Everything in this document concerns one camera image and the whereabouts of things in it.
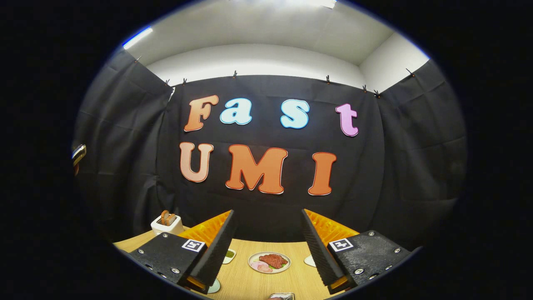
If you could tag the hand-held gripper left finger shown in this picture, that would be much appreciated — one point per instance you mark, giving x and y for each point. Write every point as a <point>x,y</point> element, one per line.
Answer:
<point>216,254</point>

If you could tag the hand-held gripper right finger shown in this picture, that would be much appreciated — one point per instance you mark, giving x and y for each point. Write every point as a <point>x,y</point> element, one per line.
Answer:
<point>318,254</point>

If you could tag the white square coaster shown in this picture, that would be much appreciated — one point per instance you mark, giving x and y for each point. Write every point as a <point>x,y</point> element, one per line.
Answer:
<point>310,261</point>

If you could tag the green beans pile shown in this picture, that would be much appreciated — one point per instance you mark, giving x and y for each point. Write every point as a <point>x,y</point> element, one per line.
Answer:
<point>230,253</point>

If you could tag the white divided dish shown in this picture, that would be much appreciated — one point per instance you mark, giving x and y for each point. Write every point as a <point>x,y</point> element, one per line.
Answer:
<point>230,260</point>

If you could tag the light blue plate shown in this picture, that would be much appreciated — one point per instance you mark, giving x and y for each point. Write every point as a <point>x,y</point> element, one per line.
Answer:
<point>214,286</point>

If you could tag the green lettuce leaf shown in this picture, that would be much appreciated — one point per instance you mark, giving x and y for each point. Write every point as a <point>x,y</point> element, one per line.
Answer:
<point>283,264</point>

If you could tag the beige round plate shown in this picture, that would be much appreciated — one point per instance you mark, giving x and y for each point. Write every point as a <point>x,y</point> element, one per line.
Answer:
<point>254,258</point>

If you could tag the pale pink ham slice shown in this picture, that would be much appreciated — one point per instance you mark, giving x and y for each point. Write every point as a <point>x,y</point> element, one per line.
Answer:
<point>255,265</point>

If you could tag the brown steak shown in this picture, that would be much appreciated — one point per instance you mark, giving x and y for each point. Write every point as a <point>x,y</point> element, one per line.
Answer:
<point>273,261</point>

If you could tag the salmon pink ham slice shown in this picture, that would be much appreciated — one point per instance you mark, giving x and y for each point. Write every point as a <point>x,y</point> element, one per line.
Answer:
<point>266,269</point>

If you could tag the perforated metal basket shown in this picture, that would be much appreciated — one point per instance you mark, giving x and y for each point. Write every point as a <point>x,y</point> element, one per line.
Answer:
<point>283,296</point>

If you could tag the brown toast slice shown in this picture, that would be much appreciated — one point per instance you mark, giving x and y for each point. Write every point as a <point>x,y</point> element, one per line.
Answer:
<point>172,219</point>
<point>164,217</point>

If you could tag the white toaster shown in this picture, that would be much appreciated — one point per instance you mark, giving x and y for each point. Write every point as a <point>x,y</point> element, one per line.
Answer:
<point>164,229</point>

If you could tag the white and gold object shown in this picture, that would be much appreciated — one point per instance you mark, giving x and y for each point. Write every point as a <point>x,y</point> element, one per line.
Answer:
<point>78,153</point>

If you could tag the row of black cloth clips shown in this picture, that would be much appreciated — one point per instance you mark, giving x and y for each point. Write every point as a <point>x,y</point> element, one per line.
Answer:
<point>235,75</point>

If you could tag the ceiling light strip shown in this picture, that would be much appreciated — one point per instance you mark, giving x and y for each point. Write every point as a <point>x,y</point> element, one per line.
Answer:
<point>137,38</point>

